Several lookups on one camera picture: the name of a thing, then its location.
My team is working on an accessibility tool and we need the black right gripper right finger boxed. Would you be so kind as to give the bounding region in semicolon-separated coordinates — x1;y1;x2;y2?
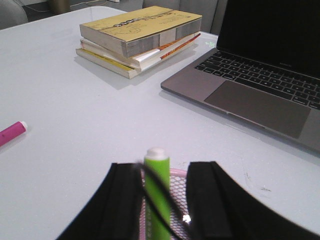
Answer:
186;161;320;240

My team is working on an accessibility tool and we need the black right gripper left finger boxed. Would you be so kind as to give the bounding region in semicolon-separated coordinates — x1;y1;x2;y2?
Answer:
58;163;143;240

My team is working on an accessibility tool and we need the green highlighter pen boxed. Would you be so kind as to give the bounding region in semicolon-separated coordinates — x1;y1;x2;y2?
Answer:
144;147;171;240

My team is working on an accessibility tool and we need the pink highlighter pen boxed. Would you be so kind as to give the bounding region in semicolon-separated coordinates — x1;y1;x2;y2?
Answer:
0;121;28;147

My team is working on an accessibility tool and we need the pink mesh pen holder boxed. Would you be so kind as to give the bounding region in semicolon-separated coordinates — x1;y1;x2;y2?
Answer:
138;167;194;240

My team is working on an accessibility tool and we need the bottom yellow book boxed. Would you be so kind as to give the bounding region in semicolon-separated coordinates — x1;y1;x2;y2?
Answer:
75;48;141;79

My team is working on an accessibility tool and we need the yellow book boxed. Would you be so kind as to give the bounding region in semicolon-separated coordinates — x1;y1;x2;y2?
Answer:
75;48;141;79
79;6;202;58

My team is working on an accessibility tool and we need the grey open laptop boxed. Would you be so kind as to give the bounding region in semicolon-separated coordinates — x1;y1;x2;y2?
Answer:
161;0;320;151

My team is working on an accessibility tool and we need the middle white book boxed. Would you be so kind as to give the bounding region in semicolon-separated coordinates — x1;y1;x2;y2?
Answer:
80;31;201;71

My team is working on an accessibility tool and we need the top yellow book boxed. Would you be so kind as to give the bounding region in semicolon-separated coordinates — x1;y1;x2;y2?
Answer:
79;6;202;58

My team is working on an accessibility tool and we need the left grey armchair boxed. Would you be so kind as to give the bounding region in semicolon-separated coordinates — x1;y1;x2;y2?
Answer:
0;0;29;30

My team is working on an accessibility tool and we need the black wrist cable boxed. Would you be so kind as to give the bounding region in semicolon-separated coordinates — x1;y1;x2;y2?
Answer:
134;161;195;240

